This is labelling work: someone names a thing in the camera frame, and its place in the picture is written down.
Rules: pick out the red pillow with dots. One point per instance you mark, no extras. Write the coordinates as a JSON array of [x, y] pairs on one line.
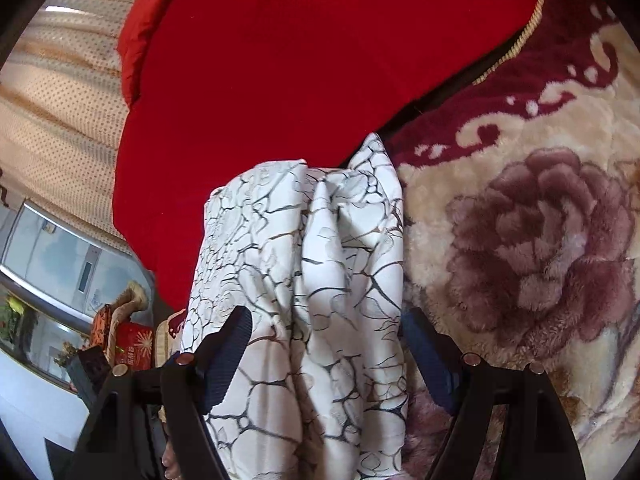
[[145, 25]]

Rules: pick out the dark patterned box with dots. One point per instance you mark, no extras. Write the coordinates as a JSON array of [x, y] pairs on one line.
[[90, 370]]

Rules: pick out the red quilt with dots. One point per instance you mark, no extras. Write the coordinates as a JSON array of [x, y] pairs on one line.
[[300, 85]]

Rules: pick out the red box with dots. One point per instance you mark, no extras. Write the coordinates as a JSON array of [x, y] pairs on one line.
[[135, 345]]

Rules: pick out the gold framed glass cabinet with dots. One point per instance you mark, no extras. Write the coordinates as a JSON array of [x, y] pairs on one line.
[[35, 335]]

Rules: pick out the beige fur-trimmed garment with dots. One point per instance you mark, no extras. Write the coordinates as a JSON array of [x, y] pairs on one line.
[[131, 300]]

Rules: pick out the white black-veined patterned garment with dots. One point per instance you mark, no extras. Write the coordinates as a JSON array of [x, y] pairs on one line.
[[325, 310]]

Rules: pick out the orange patterned cloth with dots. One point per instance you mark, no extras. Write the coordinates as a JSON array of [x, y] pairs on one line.
[[102, 327]]

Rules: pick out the beige dotted curtain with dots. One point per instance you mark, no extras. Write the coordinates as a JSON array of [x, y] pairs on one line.
[[65, 110]]

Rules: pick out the green yellow ornament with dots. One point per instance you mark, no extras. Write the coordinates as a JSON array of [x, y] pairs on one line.
[[11, 317]]

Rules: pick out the dried flower bunch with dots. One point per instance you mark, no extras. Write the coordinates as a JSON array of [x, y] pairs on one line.
[[67, 354]]

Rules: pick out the floral plush blanket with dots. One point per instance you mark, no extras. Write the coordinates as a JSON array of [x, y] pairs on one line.
[[525, 235]]

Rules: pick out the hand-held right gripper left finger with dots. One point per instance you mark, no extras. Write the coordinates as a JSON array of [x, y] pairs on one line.
[[225, 360]]

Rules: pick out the silver refrigerator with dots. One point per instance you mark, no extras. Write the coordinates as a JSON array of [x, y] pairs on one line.
[[55, 255]]

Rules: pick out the person's foot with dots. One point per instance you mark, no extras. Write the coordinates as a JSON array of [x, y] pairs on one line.
[[172, 465]]

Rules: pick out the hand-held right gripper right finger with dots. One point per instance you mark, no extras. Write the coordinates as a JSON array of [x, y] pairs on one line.
[[432, 360]]

